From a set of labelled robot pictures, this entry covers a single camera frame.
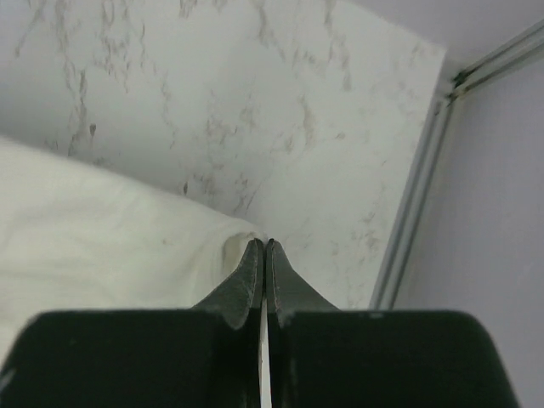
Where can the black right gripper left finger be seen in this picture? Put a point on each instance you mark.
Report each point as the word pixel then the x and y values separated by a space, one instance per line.
pixel 237 302

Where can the white t shirt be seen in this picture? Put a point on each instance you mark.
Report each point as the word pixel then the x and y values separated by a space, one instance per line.
pixel 75 236

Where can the right aluminium table rail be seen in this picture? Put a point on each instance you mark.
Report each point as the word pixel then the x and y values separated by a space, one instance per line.
pixel 410 209

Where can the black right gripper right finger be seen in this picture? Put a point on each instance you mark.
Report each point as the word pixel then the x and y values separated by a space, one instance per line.
pixel 287 293

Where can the right aluminium frame post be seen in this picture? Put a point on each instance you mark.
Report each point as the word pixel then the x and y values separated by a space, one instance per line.
pixel 518 50

